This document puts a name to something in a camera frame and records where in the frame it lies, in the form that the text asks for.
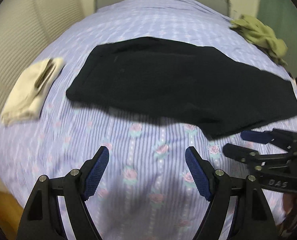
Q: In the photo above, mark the cream folded cloth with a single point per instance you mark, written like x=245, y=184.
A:
x=29, y=93

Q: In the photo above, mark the right hand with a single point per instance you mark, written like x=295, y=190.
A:
x=288, y=202

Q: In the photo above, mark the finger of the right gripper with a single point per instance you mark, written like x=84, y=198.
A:
x=246, y=155
x=258, y=137

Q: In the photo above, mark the olive green knit garment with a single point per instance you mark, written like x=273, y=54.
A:
x=262, y=36

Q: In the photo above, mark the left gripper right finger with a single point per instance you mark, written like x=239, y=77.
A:
x=252, y=217

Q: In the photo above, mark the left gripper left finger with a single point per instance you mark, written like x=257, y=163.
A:
x=41, y=218

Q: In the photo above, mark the green curtain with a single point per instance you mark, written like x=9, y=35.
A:
x=280, y=15

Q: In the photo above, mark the purple floral bed sheet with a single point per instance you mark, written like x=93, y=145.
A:
x=147, y=191

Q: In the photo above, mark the black pants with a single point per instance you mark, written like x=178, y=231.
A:
x=195, y=85

